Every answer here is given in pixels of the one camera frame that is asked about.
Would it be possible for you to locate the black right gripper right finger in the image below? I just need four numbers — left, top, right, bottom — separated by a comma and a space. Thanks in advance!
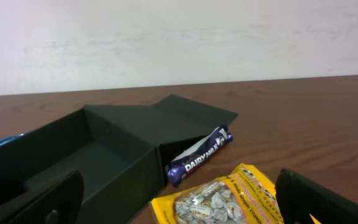
275, 169, 358, 224

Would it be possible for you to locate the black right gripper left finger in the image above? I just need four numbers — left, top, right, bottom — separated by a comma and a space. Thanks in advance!
0, 170, 84, 224

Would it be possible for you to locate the yellow candy bag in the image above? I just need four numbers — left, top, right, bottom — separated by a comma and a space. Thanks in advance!
149, 162, 322, 224

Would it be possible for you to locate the purple Dairy Milk chocolate bar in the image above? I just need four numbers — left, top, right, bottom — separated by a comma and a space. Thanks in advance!
167, 125, 233, 187

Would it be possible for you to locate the dark green open box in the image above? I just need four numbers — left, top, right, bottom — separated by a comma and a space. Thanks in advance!
0, 95, 237, 223

